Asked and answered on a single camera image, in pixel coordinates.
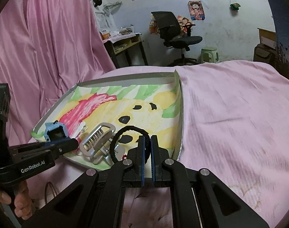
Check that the anime character poster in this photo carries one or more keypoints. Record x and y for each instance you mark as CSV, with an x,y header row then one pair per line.
x,y
196,10

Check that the blue kids smartwatch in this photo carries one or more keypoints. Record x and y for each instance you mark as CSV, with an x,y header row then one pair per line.
x,y
55,132

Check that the black office chair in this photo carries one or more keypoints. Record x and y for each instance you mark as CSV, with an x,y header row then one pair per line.
x,y
170,31

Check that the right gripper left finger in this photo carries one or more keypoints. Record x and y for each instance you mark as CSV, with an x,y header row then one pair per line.
x,y
95,198

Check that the green plastic stool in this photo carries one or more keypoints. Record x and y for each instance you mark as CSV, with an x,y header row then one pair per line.
x,y
209,55

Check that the wooden desk with shelf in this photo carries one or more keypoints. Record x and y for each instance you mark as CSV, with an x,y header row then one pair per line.
x,y
116,45

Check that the white hair clip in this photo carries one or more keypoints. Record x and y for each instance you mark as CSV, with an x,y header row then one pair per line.
x,y
80,129

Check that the pink bed sheet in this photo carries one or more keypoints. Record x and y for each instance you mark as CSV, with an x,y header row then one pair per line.
x,y
230,117

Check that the cartoon children poster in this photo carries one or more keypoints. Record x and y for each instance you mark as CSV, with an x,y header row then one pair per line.
x,y
184,24

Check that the green hanging ornament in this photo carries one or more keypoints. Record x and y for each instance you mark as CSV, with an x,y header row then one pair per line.
x,y
235,6

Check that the cardboard box by wall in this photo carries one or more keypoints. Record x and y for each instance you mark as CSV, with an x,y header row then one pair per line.
x,y
265,51

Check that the grey claw hair clip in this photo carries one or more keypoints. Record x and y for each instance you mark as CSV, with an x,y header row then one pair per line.
x,y
96,145

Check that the grey shallow cardboard box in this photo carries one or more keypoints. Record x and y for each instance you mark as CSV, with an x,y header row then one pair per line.
x,y
116,113

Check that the colourful bear drawing paper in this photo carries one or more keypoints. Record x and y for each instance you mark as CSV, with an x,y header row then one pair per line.
x,y
125,113

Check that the person's left hand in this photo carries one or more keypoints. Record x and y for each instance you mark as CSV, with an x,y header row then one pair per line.
x,y
22,201

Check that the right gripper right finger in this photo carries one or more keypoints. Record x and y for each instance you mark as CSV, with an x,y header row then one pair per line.
x,y
198,197

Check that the pink satin curtain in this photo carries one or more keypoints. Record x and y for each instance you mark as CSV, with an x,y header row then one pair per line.
x,y
46,47

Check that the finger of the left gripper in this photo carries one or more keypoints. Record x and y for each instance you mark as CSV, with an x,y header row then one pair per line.
x,y
61,146

